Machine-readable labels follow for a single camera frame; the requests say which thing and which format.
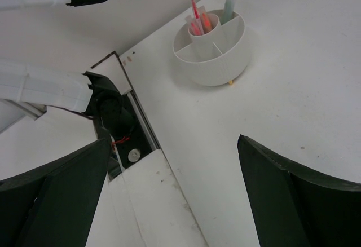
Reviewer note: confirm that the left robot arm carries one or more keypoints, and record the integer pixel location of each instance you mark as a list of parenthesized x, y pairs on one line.
[(87, 94)]

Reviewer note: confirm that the green highlighter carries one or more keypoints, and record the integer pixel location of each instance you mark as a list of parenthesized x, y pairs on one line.
[(227, 11)]

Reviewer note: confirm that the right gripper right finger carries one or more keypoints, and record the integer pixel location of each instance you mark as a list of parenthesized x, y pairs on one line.
[(294, 205)]

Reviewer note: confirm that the purple marker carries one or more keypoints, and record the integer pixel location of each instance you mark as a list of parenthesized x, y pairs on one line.
[(189, 20)]

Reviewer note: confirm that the red pen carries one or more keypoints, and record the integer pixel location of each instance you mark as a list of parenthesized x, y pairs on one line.
[(196, 15)]

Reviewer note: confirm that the white divided round container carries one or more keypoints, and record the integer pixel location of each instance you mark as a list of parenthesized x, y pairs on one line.
[(218, 57)]

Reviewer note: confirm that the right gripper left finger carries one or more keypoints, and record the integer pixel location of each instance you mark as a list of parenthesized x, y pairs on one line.
[(54, 204)]

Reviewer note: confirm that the brown orange marker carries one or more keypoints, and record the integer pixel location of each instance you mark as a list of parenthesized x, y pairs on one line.
[(206, 23)]

